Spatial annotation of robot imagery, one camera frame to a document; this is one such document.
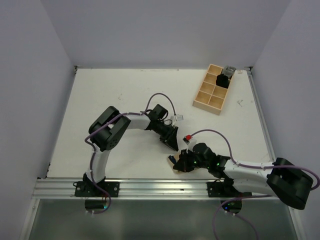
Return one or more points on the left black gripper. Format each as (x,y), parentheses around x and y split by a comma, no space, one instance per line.
(171,136)

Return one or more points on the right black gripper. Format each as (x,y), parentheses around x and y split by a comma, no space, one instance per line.
(183,165)

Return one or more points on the beige underwear with navy trim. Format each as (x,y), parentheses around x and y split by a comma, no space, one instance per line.
(182,163)

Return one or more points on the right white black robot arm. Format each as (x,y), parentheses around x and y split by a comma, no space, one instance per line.
(278,179)

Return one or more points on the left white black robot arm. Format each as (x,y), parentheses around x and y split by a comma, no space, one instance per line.
(106,132)

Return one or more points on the wooden compartment organizer box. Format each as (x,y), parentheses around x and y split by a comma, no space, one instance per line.
(210,97)

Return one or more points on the rolled black garment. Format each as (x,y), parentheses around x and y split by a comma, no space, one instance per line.
(222,81)

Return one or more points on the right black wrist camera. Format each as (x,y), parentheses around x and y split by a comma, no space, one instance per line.
(200,149)

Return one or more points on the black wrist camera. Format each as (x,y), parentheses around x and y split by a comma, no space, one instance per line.
(200,149)
(160,114)

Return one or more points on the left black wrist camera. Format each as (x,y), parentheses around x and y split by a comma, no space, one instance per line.
(160,114)

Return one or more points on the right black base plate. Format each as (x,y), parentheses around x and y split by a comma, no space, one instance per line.
(218,189)

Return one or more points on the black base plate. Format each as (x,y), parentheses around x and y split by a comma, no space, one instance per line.
(218,189)
(83,189)

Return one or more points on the aluminium right side rail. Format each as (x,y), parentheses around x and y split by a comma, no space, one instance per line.
(263,124)

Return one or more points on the aluminium rail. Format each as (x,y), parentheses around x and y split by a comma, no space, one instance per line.
(263,124)
(128,189)

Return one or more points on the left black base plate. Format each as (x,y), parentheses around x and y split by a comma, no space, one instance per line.
(83,189)

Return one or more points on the aluminium front rail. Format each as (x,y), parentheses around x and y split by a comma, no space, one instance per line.
(128,189)

